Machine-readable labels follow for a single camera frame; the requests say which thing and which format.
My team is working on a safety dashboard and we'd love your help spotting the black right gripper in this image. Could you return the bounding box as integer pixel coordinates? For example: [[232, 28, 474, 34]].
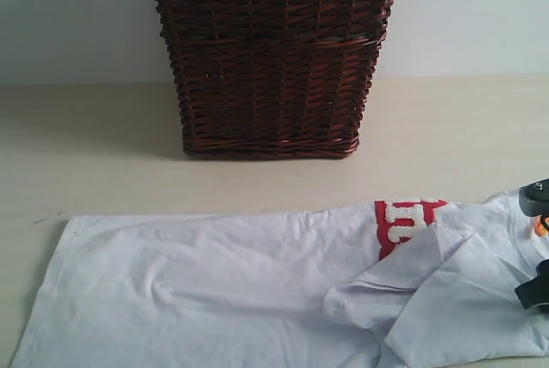
[[515, 259, 549, 311]]

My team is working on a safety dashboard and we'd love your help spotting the white t-shirt red lettering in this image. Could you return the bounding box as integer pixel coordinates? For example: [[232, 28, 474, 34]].
[[12, 192, 548, 367]]

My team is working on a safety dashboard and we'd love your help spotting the dark red wicker basket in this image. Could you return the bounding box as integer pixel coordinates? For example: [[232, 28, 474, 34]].
[[155, 0, 394, 160]]

